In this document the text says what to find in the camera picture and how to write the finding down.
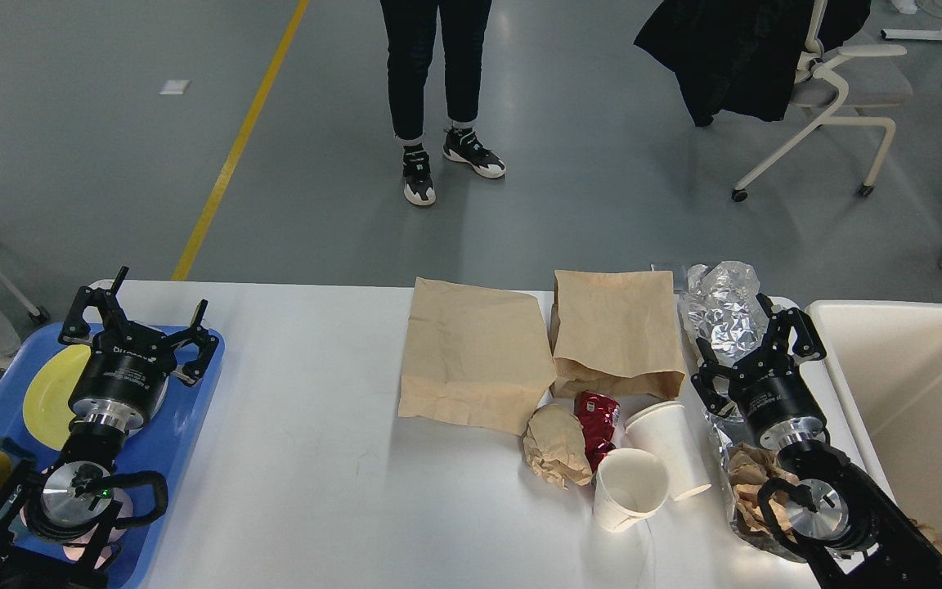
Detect yellow plastic plate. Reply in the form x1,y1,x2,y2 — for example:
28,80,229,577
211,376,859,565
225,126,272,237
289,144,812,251
22,344,91,451

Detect lying white paper cup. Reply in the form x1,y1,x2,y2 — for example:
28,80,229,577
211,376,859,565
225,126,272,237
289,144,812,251
625,400,711,501

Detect crumpled aluminium foil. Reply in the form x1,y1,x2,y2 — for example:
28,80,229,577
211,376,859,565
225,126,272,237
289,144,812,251
678,261,769,366

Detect white pink plate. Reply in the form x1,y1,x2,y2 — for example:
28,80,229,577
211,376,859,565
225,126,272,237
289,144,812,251
127,378,168,438

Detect white office chair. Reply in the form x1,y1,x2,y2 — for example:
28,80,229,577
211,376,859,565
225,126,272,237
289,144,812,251
730,1,912,202

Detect black jacket on chair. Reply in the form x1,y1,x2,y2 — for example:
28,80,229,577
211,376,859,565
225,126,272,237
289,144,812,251
634,0,873,128

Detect pink ribbed mug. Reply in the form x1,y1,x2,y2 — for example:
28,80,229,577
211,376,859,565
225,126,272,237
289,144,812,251
62,489,133,568

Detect standing person legs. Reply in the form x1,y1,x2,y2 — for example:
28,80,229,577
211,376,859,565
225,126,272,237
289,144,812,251
379,0,507,207

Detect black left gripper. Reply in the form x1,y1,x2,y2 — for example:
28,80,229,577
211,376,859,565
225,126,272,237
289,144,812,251
59,267,220,432

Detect crushed red can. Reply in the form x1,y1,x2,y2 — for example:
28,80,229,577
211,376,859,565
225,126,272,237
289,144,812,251
573,391,620,472

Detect crumpled brown paper ball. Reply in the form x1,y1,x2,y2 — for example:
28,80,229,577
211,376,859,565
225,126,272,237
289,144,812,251
523,403,592,489

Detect upright white paper cup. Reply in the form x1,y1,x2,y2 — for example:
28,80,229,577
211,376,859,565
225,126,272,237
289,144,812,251
592,448,670,533

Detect white plastic bin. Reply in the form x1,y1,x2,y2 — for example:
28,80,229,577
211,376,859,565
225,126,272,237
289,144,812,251
807,301,942,545

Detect foil bag with paper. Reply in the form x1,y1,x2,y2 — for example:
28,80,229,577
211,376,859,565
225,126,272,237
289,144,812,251
702,411,805,564

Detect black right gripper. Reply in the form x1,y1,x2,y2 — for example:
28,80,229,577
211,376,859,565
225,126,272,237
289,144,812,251
691,292,828,450

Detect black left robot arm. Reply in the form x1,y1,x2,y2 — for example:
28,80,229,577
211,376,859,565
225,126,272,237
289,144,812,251
0,268,224,588

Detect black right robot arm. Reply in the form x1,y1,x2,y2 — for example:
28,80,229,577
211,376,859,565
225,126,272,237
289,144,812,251
692,294,942,588

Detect brown paper bag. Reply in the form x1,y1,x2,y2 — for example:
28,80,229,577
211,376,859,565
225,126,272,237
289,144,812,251
549,271,687,400
397,278,556,435

